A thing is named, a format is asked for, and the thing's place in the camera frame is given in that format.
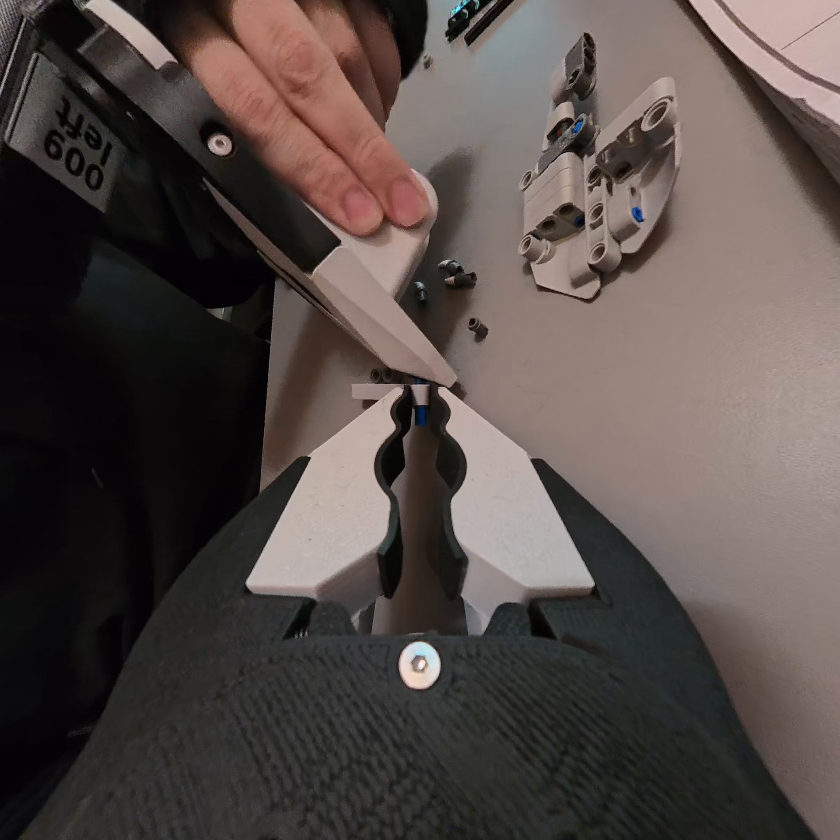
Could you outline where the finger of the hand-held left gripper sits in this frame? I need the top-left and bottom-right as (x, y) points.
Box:
(257, 248), (395, 363)
(206, 167), (459, 389)

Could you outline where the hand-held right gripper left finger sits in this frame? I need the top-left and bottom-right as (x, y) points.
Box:
(246, 386), (411, 635)

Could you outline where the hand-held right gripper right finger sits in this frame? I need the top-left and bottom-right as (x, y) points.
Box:
(428, 386), (595, 636)

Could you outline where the grey desk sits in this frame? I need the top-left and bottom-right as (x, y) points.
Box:
(259, 0), (840, 840)

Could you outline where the person's left hand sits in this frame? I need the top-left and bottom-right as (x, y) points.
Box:
(172, 0), (429, 238)

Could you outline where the person's dark clothing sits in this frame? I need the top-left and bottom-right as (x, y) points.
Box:
(0, 157), (280, 802)

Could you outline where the grey toy brick assembly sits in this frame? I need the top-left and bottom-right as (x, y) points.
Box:
(517, 33), (685, 304)

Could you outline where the open instruction booklet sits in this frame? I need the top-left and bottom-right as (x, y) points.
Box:
(682, 0), (840, 173)

